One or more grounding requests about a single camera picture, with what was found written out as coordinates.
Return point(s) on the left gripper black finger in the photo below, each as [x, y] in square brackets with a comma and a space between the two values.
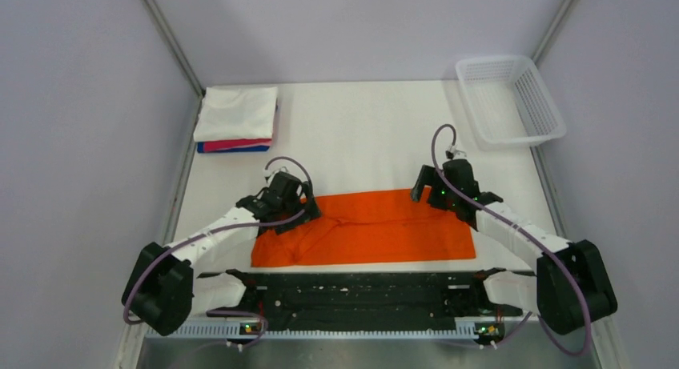
[291, 225]
[311, 208]

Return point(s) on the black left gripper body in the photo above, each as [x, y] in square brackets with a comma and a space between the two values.
[295, 205]

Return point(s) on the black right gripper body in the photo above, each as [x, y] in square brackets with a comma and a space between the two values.
[441, 195]

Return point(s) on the orange t-shirt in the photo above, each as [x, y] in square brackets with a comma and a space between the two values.
[368, 227]

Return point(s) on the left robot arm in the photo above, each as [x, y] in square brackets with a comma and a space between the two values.
[169, 284]

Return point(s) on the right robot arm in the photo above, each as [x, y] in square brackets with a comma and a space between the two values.
[568, 284]

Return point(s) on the folded magenta t-shirt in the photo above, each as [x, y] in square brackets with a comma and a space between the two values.
[239, 142]

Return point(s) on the folded white t-shirt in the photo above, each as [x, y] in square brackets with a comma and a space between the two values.
[229, 113]

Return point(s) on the folded blue t-shirt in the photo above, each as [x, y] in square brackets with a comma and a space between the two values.
[204, 148]

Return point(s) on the white plastic basket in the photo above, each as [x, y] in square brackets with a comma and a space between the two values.
[507, 102]

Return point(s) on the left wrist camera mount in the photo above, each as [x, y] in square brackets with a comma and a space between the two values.
[267, 173]

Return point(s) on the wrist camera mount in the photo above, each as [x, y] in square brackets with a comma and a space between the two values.
[267, 173]
[454, 154]

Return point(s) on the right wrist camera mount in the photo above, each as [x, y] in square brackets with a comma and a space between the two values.
[454, 154]

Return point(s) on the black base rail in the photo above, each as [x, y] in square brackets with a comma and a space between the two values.
[366, 302]

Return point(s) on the white cable duct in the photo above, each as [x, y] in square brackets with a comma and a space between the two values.
[205, 329]

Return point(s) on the left aluminium frame post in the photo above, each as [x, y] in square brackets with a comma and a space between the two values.
[168, 37]

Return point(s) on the aluminium frame post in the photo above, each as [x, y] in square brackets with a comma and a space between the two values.
[168, 37]
[557, 23]

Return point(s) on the right aluminium frame post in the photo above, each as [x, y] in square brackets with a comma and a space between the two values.
[557, 23]

